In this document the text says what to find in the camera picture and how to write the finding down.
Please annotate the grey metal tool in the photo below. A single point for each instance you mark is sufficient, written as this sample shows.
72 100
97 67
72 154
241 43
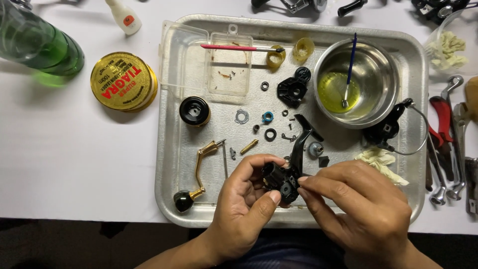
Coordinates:
472 183

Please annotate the small grey metal pawl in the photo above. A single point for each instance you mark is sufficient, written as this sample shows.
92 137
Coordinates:
232 153

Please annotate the steel bowl with yellow oil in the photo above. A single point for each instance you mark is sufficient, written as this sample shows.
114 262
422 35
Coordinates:
377 89

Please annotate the small dark screws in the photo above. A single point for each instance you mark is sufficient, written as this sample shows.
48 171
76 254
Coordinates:
290 126

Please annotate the person's dark blue trousers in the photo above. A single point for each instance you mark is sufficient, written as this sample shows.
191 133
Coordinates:
291 254

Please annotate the black and gold spool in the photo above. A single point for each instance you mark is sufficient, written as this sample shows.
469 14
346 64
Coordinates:
194 111

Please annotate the clear plastic cup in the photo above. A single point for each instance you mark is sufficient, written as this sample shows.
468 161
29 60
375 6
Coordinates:
433 37

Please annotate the person's left hand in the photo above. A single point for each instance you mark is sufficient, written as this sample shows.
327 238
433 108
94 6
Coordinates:
239 209

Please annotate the black reel side cover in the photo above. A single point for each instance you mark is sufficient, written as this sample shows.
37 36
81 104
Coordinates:
291 91

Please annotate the pale yellow cloth scraps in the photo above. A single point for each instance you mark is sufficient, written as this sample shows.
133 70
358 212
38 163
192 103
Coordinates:
450 50

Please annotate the clear plastic hinged box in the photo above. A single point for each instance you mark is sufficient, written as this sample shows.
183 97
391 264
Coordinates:
224 71

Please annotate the brass worm shaft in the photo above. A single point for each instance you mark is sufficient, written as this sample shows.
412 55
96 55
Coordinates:
249 146

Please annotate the pale yellow crumpled cloth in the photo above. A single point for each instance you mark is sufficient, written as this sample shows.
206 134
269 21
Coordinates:
379 160

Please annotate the white glue bottle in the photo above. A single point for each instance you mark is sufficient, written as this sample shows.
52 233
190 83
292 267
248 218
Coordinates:
125 18

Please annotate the long silver combination wrench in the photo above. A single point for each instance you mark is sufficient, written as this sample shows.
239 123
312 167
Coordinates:
456 149

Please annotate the thin steel shaft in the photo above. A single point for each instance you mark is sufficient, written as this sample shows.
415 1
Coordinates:
225 160

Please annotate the gold fishing line tin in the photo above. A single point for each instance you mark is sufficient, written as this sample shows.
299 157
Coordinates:
121 80

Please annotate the green glass bottle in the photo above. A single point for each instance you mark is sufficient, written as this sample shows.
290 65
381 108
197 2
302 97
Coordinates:
41 41

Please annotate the black fishing reel body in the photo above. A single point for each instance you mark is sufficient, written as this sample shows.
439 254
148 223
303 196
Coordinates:
289 168

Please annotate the silver notched washer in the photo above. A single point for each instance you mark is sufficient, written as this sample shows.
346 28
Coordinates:
239 116

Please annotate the short silver wrench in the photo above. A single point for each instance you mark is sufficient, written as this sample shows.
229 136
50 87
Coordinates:
437 175

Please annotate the silver toothed gear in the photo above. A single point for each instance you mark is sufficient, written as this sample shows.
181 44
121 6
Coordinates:
316 149

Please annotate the small black plastic piece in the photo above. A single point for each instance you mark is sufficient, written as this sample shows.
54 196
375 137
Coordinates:
323 161

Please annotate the silver and black fishing reel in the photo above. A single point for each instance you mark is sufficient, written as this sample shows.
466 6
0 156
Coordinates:
295 4

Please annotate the yellow translucent plastic cap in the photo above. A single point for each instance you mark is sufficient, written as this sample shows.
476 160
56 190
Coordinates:
275 56
303 49

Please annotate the silver metal tray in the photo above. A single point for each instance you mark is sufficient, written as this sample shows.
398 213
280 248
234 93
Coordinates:
194 175

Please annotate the small steel bushing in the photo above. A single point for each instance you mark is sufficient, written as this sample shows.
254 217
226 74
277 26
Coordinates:
256 128

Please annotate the black round screw cap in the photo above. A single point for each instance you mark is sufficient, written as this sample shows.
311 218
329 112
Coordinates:
303 74

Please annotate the person's right hand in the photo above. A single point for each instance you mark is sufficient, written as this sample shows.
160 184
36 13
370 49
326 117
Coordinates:
358 209

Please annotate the small steel ball bearing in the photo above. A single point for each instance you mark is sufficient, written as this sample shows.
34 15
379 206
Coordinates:
264 86

